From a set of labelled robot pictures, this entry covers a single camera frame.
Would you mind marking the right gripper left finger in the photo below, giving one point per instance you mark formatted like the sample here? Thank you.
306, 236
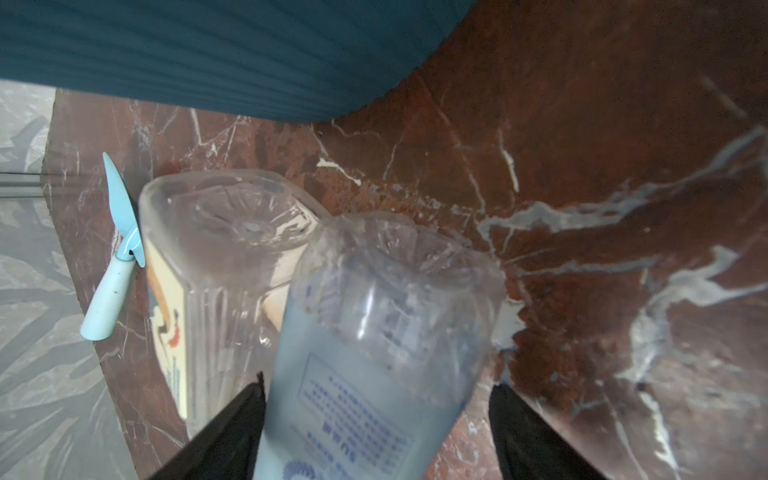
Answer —
227, 447

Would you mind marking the clear bottle green cap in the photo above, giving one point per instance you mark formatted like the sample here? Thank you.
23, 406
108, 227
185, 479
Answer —
221, 247

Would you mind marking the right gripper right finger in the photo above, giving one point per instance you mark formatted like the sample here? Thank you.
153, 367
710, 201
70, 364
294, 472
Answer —
527, 447

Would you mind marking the square clear bottle blue cap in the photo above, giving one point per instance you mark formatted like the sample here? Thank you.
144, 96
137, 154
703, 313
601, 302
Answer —
387, 327

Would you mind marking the light blue garden trowel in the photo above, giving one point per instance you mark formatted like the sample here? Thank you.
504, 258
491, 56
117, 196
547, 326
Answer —
106, 305

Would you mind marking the teal bin with yellow rim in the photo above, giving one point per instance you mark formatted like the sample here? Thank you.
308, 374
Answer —
292, 61

